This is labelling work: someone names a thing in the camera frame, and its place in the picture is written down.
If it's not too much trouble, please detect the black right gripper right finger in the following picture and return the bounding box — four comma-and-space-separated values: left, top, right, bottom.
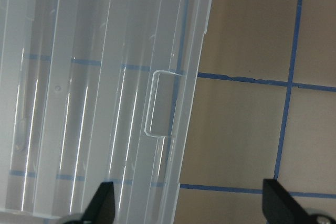
262, 179, 335, 224

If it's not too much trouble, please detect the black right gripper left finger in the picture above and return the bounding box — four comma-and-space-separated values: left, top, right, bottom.
59, 182, 116, 224

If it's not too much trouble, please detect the clear plastic box lid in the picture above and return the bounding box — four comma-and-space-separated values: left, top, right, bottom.
1, 0, 212, 223

